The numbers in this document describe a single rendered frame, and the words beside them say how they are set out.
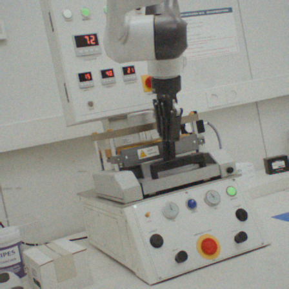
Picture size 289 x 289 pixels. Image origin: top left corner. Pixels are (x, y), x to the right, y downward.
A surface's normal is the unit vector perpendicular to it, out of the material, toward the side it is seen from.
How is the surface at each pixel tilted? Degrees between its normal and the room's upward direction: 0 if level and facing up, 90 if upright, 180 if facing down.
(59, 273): 89
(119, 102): 90
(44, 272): 86
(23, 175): 90
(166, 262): 65
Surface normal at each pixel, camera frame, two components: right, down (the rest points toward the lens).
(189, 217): 0.25, -0.43
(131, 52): -0.02, 0.69
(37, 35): 0.40, -0.04
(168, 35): -0.12, 0.14
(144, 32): -0.02, -0.10
